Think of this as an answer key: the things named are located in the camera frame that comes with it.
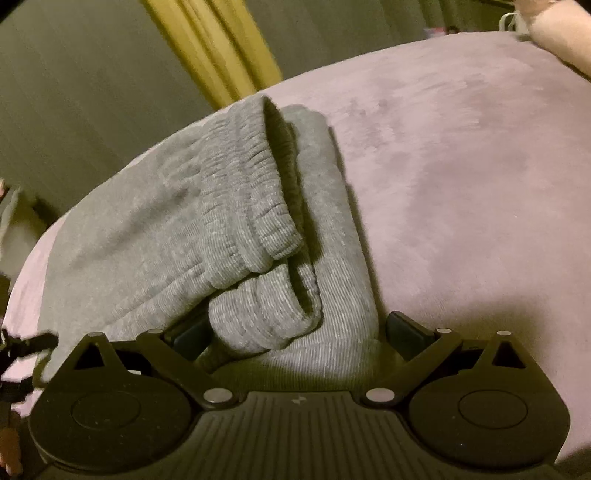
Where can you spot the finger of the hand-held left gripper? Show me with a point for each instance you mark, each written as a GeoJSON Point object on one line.
{"type": "Point", "coordinates": [32, 342]}

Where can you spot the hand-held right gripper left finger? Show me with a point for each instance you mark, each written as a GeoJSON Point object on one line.
{"type": "Point", "coordinates": [189, 334]}

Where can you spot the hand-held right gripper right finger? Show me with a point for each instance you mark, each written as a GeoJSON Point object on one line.
{"type": "Point", "coordinates": [406, 334]}

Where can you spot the grey pants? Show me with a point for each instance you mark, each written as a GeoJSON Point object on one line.
{"type": "Point", "coordinates": [184, 230]}

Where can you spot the grey curtain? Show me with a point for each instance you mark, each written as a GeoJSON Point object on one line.
{"type": "Point", "coordinates": [69, 92]}

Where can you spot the yellow curtain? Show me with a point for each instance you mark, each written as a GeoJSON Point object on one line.
{"type": "Point", "coordinates": [217, 46]}

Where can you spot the pink plush toy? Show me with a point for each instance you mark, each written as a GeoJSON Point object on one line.
{"type": "Point", "coordinates": [563, 32]}

